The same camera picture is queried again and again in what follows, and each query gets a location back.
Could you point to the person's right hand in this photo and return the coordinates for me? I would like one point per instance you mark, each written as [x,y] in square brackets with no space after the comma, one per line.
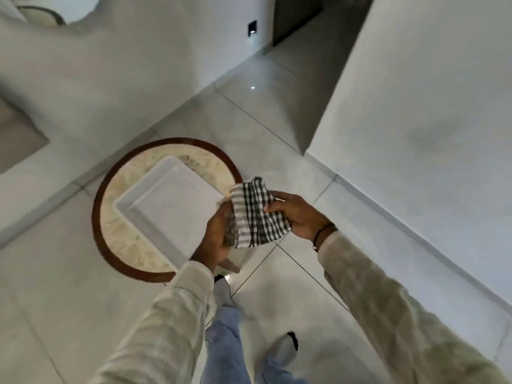
[298,217]

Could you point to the person's left hand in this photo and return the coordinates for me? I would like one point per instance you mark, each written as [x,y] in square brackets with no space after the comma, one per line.
[212,237]

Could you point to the person's right fingers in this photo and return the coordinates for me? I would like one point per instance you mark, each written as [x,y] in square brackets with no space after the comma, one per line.
[278,203]

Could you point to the person's left fingers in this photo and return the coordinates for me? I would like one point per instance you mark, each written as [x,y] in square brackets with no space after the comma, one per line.
[228,219]

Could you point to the black white checkered cloth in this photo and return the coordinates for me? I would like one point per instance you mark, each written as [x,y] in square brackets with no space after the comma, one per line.
[256,215]

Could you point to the person's right forearm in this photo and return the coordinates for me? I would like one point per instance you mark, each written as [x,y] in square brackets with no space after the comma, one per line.
[400,315]

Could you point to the person's left forearm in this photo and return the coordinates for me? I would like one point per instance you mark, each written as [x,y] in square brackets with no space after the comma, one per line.
[156,327]

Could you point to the white square tray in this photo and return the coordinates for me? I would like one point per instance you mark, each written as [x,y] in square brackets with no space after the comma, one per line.
[168,207]

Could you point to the grey black sock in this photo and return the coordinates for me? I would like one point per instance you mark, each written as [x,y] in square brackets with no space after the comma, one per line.
[284,347]
[223,291]

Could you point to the round wooden marble side table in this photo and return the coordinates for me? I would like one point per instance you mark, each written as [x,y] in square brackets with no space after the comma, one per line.
[120,219]

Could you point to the person's blue jeans legs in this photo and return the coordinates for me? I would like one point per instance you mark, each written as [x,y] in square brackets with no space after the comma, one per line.
[236,347]

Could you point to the black wall socket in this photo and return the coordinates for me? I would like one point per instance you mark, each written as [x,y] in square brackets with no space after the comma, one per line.
[252,28]

